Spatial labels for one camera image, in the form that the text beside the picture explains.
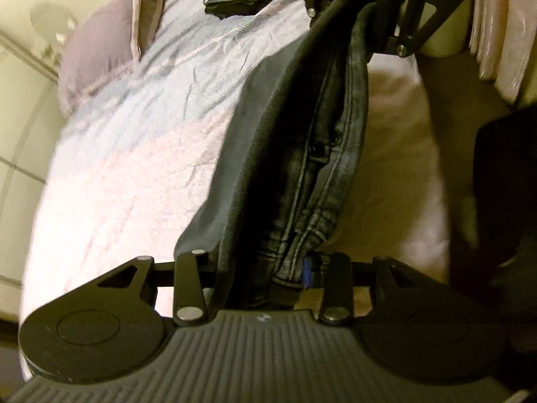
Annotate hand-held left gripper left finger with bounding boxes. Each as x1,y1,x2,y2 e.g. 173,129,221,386
96,250,219,327

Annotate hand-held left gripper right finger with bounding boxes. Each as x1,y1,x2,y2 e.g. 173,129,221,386
302,252,425,326

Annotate dark grey jeans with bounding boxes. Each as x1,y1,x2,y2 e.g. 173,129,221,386
173,0,400,310

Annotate cream cylindrical container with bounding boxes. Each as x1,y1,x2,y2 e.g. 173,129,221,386
419,0,474,58

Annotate pink bed blanket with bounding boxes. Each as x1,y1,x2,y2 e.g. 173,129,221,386
19,0,453,387

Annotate pink pillow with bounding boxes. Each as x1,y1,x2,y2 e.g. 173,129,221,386
56,0,167,119

